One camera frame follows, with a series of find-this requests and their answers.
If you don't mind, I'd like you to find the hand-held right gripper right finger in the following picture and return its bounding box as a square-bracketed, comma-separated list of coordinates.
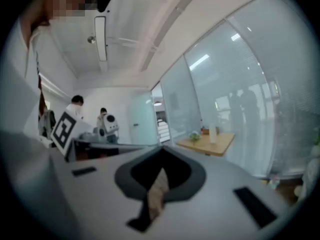
[149, 145, 297, 240]

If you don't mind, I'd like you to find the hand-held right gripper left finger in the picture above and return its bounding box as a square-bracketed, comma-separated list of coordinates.
[51, 145, 166, 240]

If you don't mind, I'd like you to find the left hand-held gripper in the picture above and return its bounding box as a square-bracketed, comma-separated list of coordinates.
[50, 110, 93, 163]

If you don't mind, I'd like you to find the white ribbed vase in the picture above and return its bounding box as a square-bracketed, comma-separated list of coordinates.
[209, 123, 217, 145]

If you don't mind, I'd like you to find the white flowers bunch green stem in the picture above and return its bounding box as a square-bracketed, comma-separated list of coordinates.
[188, 130, 202, 142]

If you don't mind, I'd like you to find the person's left forearm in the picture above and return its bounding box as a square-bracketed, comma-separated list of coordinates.
[0, 128, 83, 240]

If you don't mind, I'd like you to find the grey desk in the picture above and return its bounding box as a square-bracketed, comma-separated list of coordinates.
[72, 138, 151, 161]

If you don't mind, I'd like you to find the wooden table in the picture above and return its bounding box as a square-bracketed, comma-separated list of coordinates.
[175, 131, 236, 157]

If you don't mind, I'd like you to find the person's white shirt torso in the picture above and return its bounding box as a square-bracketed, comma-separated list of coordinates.
[0, 16, 43, 140]

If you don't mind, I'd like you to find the teal yellow toy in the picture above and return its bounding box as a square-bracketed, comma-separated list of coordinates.
[267, 177, 282, 189]

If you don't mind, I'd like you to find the wooden tray box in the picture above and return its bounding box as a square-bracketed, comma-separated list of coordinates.
[201, 126, 221, 135]

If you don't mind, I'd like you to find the frosted glass door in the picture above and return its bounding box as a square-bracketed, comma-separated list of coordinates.
[128, 93, 160, 145]

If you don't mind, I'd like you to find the white display shelf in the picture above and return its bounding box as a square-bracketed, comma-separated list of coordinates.
[154, 96, 171, 144]

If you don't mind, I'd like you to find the long white ceiling lamp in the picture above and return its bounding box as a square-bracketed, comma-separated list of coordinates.
[94, 15, 108, 62]

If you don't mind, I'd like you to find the person's head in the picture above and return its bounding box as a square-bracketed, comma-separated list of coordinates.
[18, 0, 91, 35]

